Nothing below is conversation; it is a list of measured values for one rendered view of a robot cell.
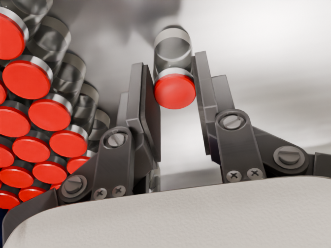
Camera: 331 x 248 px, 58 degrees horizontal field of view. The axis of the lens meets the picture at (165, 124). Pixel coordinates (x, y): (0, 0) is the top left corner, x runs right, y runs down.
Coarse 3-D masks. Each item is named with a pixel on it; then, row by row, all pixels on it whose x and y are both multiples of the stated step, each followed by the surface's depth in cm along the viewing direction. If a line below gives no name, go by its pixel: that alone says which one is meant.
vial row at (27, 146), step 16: (0, 64) 14; (0, 80) 14; (0, 96) 14; (16, 96) 16; (0, 112) 15; (16, 112) 15; (0, 128) 16; (16, 128) 16; (32, 128) 17; (16, 144) 16; (32, 144) 16; (48, 144) 17; (32, 160) 17; (48, 160) 18; (64, 160) 19; (48, 176) 19; (64, 176) 19
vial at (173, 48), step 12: (168, 36) 16; (180, 36) 16; (156, 48) 16; (168, 48) 15; (180, 48) 15; (192, 48) 16; (156, 60) 15; (168, 60) 14; (180, 60) 14; (156, 72) 15; (168, 72) 14; (180, 72) 14; (192, 72) 15
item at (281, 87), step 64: (64, 0) 16; (128, 0) 16; (192, 0) 16; (256, 0) 16; (320, 0) 16; (128, 64) 18; (256, 64) 19; (320, 64) 19; (192, 128) 22; (320, 128) 23
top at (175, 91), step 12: (156, 84) 14; (168, 84) 14; (180, 84) 14; (192, 84) 14; (156, 96) 14; (168, 96) 14; (180, 96) 14; (192, 96) 14; (168, 108) 15; (180, 108) 15
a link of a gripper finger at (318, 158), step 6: (312, 156) 10; (318, 156) 10; (324, 156) 9; (330, 156) 9; (312, 162) 10; (318, 162) 9; (324, 162) 9; (330, 162) 9; (312, 168) 9; (318, 168) 9; (324, 168) 9; (330, 168) 9; (270, 174) 10; (306, 174) 9; (312, 174) 9; (318, 174) 9; (324, 174) 9; (330, 174) 9
